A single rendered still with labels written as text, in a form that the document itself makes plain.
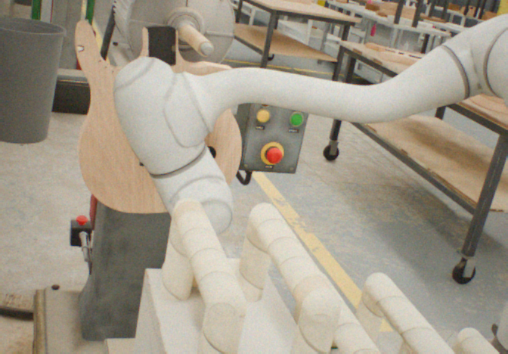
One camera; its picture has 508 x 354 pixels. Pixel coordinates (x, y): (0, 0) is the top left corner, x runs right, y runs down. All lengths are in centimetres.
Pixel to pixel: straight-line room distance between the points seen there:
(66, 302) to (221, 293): 165
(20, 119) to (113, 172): 290
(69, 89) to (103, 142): 364
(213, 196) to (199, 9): 63
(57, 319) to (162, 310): 142
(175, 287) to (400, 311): 24
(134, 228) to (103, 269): 15
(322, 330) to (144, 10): 106
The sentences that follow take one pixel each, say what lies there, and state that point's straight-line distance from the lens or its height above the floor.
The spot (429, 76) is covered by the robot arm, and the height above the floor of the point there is 132.
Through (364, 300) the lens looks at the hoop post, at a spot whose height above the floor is 110.
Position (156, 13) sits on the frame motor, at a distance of 148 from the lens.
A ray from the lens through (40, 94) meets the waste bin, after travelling 422.
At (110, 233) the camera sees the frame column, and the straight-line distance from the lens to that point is 181.
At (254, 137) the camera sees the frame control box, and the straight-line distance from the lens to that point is 159.
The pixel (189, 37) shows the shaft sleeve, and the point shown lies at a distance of 137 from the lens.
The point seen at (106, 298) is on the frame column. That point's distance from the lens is 192.
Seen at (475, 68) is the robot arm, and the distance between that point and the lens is 109.
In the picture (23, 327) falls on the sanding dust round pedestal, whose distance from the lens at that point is 253.
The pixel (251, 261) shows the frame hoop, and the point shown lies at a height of 115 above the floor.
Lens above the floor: 147
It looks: 19 degrees down
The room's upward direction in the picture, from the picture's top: 11 degrees clockwise
